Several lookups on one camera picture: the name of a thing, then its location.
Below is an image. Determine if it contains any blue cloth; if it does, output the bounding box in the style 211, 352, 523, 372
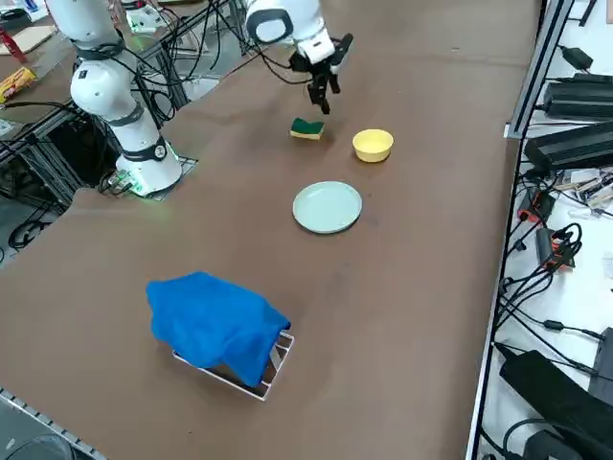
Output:
145, 270, 292, 388

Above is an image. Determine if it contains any brown cardboard sheet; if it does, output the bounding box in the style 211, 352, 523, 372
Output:
0, 23, 59, 57

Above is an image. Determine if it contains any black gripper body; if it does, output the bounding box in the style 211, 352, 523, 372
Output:
289, 50, 339, 85

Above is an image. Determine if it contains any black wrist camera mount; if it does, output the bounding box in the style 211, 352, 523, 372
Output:
329, 32, 355, 77

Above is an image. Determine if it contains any aluminium frame rack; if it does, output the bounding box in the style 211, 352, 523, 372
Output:
170, 330, 296, 403

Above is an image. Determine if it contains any small black power adapter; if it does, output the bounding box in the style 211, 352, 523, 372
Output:
558, 45, 595, 71

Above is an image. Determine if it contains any green and yellow sponge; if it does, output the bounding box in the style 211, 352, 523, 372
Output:
289, 116, 328, 144

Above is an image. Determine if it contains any orange and black power strip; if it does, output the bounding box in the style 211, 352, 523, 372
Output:
518, 188, 557, 224

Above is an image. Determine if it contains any pale green plate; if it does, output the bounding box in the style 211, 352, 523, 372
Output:
292, 179, 364, 237

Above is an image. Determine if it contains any black adapter with orange plug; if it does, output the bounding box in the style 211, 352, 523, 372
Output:
534, 224, 579, 273

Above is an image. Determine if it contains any yellow snack packet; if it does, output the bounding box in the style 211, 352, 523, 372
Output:
0, 65, 39, 104

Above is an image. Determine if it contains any grey slotted rail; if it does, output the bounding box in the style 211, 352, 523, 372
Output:
0, 386, 104, 460

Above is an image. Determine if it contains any aluminium table edge rail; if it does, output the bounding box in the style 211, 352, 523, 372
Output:
466, 138, 526, 460

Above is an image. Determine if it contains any red clamp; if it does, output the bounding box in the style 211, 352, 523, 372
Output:
0, 26, 29, 64

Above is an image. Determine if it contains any white and green box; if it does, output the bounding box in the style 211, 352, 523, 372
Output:
125, 3, 162, 35

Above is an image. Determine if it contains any aluminium post with white bracket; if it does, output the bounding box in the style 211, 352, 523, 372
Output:
505, 0, 576, 140

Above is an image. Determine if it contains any small yellow dish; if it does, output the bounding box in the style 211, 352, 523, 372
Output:
352, 127, 396, 165

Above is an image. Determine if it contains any large black power adapter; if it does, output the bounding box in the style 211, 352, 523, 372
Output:
543, 74, 613, 121
524, 122, 613, 173

